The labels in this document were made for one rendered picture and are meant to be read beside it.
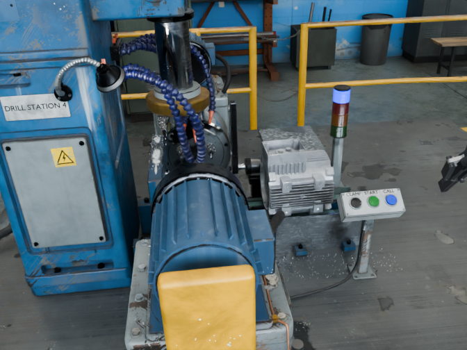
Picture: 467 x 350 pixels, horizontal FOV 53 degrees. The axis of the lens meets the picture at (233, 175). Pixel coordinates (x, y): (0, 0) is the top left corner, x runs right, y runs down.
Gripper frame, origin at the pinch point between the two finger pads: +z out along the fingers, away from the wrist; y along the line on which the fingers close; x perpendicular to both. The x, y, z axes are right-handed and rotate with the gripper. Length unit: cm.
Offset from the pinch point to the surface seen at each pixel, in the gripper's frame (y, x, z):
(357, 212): 21.6, 2.5, 10.4
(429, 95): -197, -223, 308
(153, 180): 76, -11, 9
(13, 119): 106, -21, -10
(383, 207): 14.2, 2.0, 10.4
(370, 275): 14.7, 15.9, 30.9
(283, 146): 36.0, -25.2, 22.1
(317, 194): 28.2, -8.2, 22.6
